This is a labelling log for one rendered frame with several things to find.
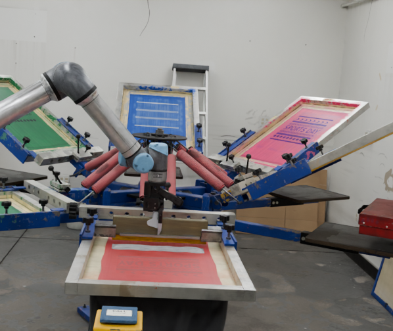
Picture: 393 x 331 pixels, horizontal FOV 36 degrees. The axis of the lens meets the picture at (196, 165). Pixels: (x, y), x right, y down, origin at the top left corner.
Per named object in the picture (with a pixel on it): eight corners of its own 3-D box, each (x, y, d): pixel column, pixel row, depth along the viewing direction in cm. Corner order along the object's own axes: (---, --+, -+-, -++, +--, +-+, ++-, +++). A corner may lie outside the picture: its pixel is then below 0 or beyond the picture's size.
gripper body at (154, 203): (142, 208, 247) (144, 179, 245) (164, 209, 248) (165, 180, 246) (142, 213, 239) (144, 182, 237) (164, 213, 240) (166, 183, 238)
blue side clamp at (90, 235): (91, 252, 231) (92, 234, 230) (78, 251, 231) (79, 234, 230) (98, 232, 261) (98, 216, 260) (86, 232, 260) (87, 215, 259)
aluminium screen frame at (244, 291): (255, 302, 188) (255, 290, 188) (64, 294, 183) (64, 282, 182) (223, 236, 266) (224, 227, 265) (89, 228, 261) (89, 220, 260)
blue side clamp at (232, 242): (236, 259, 236) (237, 242, 235) (223, 259, 236) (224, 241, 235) (226, 238, 266) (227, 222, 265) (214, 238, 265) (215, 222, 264)
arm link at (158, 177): (166, 169, 245) (167, 173, 237) (166, 180, 246) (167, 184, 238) (148, 169, 244) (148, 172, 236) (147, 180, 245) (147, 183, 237)
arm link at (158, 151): (145, 141, 242) (165, 142, 244) (144, 169, 243) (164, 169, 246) (150, 144, 234) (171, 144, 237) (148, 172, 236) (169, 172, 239)
